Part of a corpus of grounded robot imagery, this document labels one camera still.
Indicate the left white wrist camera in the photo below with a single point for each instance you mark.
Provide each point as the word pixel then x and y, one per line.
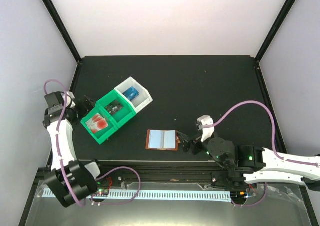
pixel 70 100

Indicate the white plastic bin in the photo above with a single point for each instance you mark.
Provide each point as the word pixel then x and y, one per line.
pixel 141 101

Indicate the black frame post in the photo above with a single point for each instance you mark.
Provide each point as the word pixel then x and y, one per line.
pixel 284 11
pixel 62 28

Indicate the white slotted cable duct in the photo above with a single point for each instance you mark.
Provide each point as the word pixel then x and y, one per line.
pixel 220 196

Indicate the red white card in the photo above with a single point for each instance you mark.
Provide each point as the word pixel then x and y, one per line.
pixel 93 120
pixel 100 125

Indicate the small circuit board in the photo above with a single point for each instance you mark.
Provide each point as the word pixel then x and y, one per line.
pixel 102 193

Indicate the black aluminium front rail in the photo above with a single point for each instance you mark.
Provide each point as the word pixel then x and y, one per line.
pixel 201 172

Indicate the green bin near white bin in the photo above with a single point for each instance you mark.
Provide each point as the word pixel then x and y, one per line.
pixel 122 116

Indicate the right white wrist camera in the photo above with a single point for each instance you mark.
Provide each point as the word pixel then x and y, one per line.
pixel 206 124

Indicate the left black frame post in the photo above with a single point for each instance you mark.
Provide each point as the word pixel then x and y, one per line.
pixel 62 28

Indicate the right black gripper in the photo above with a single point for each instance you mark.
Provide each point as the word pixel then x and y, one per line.
pixel 186 145

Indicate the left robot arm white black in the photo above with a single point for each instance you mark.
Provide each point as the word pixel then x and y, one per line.
pixel 69 180

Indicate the brown leather card holder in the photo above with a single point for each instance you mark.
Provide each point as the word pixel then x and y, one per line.
pixel 165 140

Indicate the green bin at end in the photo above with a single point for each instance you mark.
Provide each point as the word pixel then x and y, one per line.
pixel 103 135

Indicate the right black frame post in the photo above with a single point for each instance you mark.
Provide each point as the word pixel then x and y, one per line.
pixel 284 11

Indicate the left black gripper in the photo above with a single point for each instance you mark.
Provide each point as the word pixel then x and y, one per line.
pixel 88 101

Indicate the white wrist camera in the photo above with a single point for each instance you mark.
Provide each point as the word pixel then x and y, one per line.
pixel 206 124
pixel 70 100

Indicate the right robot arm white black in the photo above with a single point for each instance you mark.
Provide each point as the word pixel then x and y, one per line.
pixel 242 165

